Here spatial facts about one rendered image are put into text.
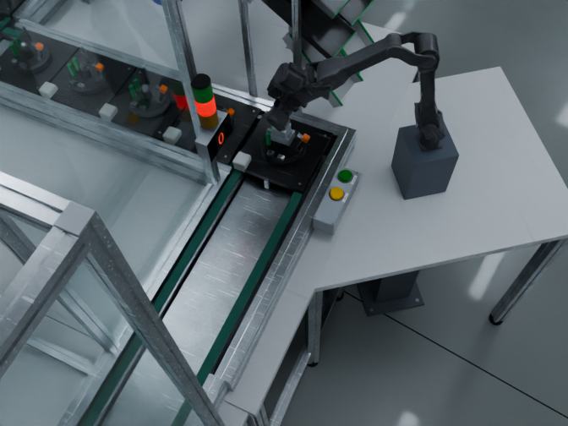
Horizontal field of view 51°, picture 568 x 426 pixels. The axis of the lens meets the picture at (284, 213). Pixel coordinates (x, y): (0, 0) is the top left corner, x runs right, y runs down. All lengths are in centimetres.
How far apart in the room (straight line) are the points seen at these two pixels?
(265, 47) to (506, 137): 94
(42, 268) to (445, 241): 145
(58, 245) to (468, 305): 232
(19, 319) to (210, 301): 116
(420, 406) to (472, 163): 105
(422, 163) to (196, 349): 83
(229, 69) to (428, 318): 135
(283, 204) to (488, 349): 125
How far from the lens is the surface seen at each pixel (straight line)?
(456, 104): 220
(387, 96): 218
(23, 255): 116
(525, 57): 371
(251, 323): 163
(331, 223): 174
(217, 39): 239
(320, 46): 180
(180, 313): 171
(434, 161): 179
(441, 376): 263
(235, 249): 176
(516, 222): 197
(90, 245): 62
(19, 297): 59
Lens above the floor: 248
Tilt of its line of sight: 60 degrees down
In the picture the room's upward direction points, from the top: 4 degrees counter-clockwise
